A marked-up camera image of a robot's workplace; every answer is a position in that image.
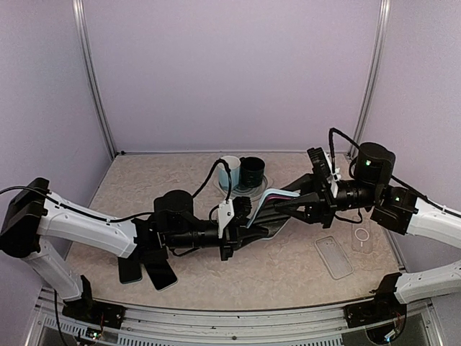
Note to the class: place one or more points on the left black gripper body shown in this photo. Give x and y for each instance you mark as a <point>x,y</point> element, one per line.
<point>230,241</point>

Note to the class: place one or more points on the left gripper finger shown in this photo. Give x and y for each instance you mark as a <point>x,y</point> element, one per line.
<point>246,236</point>
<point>268,219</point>

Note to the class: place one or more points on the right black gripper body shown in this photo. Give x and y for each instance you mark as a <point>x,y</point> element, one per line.
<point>328,208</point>

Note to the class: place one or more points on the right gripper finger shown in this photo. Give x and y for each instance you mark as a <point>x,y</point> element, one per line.
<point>304,208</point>
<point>303,184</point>

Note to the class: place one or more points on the black phone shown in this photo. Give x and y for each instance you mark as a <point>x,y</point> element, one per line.
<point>129,271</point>
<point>161,274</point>

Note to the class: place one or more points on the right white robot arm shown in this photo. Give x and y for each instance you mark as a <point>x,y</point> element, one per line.
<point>400,209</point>

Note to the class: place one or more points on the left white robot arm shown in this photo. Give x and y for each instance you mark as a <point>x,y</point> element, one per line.
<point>142,243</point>

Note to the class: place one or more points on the clear magsafe phone case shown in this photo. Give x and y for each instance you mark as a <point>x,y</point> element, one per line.
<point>362,237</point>

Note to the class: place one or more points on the clear round plate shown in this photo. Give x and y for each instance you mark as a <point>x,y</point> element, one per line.
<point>253,193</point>

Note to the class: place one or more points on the dark green mug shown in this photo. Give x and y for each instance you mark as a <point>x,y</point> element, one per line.
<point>251,171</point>

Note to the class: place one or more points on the light blue white mug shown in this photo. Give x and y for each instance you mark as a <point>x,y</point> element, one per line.
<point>229,172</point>

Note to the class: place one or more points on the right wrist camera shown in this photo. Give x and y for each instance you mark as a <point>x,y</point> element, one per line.
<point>322,165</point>

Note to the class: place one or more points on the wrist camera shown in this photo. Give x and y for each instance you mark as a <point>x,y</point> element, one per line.
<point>322,165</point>
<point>233,211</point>

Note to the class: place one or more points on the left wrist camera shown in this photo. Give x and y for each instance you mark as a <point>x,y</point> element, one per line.
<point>233,211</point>

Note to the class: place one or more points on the right aluminium corner post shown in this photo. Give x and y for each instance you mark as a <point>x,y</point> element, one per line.
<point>377,51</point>

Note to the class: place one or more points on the aluminium corner post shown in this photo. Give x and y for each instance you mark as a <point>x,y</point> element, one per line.
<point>377,51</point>
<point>80,20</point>

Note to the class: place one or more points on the aluminium front rail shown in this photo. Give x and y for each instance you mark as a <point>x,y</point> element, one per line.
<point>147,325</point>

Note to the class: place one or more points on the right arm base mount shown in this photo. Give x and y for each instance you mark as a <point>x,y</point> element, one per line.
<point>380,308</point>

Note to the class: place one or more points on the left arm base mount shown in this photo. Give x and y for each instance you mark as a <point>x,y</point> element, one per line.
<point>102,314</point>

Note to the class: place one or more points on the left aluminium corner post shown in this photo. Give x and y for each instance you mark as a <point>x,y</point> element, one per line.
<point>80,20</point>

